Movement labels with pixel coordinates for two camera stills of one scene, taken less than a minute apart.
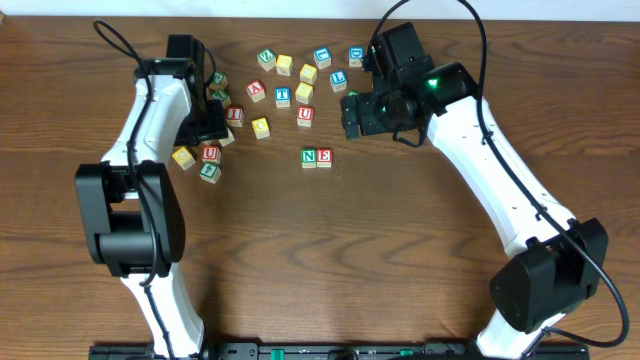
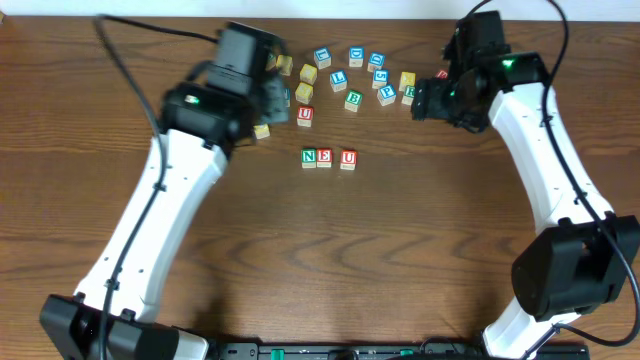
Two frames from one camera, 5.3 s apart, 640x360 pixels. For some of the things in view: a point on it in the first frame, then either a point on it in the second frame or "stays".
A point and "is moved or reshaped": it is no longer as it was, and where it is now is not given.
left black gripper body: [208, 126] → [275, 93]
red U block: [211, 154] is moved or reshaped
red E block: [324, 157] stays
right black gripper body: [353, 116] → [424, 100]
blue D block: [355, 54] stays
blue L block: [338, 80] stays
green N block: [309, 158] stays
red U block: [305, 116] stays
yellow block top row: [284, 64] stays
